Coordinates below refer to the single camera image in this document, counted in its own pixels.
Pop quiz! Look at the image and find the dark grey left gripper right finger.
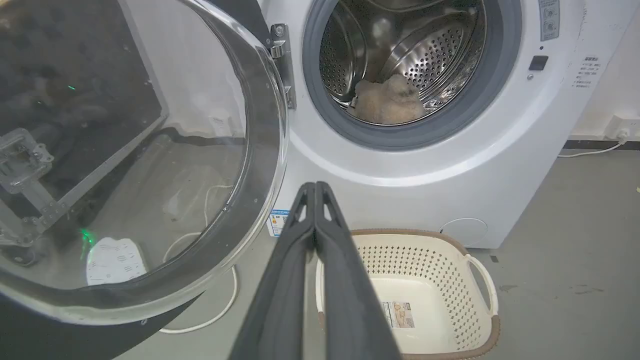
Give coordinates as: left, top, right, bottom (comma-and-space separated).
315, 181, 402, 360

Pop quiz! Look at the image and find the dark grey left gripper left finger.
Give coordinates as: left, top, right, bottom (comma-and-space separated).
228, 182, 317, 360

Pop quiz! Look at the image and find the glass washer door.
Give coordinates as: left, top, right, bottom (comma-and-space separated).
0, 0, 291, 360

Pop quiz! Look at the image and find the white front-load washing machine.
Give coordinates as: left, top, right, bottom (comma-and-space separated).
256, 0, 640, 250

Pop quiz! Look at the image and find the metal door hinge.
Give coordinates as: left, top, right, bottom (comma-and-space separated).
269, 23, 297, 110

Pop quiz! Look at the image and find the cream perforated laundry basket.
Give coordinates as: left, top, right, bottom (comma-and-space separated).
315, 228, 501, 360

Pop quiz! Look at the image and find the beige fluffy towel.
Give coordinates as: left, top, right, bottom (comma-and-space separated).
352, 74, 427, 125

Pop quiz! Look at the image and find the white cord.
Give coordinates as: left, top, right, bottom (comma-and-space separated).
159, 185, 239, 335

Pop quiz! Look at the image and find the white power cable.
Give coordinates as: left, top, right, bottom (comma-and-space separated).
557, 140, 628, 159

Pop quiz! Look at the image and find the white wall socket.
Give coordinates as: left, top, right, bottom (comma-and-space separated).
604, 115, 640, 142

